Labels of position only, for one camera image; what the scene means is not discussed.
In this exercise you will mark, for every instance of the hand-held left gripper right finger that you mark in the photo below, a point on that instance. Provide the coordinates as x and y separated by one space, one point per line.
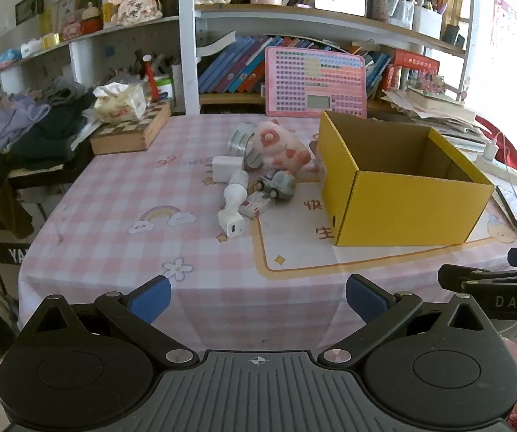
366 299

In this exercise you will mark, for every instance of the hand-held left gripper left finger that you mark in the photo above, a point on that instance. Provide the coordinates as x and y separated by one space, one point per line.
150 299

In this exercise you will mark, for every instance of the yellow cardboard box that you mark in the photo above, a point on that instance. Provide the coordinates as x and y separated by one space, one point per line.
398 207

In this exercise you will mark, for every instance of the white cube charger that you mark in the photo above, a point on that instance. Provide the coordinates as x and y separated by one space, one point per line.
231 222

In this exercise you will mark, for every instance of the small white bottle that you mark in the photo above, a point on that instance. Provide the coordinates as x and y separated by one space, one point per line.
236 191

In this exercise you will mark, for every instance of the small white red box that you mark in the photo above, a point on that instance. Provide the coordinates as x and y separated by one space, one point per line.
256 204

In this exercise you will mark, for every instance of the green toy car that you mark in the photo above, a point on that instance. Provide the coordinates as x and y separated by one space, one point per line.
278 184

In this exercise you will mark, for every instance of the white plug charger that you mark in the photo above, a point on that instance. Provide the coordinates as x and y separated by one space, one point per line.
227 168

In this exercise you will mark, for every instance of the grey tape roll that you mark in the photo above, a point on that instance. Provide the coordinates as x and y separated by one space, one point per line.
254 161

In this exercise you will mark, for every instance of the pink plush pig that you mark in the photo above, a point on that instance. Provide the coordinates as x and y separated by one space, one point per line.
281 144

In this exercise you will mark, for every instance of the white label tape roll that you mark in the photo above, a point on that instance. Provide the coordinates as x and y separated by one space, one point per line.
238 137

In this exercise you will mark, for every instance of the white power strip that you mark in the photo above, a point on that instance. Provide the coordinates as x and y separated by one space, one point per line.
499 168

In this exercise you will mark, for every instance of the white plugged charger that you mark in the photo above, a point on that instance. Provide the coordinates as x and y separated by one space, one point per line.
491 150

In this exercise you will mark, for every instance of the wooden chess box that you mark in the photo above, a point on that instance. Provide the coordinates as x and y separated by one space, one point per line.
127 132

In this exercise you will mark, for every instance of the pile of papers and books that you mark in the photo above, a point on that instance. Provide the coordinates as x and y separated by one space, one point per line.
434 108

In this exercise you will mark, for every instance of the white tissue pack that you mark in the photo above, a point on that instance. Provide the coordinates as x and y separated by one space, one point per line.
118 101

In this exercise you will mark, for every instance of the pile of clothes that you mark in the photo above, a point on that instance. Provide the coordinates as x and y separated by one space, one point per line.
37 126

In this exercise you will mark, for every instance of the green white small box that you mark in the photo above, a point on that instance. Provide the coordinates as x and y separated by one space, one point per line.
164 87

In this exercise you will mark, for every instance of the red boxed book set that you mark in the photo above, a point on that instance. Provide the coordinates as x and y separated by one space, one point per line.
413 67

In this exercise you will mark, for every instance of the red bottle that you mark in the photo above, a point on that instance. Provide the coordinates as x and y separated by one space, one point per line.
150 76

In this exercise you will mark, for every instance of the pink learning tablet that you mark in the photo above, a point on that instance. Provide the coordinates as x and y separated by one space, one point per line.
314 81

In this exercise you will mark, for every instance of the row of blue books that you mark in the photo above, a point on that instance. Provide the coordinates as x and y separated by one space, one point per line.
227 67

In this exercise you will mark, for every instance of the white bookshelf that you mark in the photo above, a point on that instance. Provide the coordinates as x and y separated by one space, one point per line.
188 54

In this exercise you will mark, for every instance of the white pen holder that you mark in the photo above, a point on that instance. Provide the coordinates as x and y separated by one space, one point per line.
427 22

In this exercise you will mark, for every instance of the white rectangular device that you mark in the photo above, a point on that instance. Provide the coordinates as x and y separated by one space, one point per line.
339 2

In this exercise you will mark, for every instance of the black picture frame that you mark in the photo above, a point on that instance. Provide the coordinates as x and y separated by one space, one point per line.
28 9

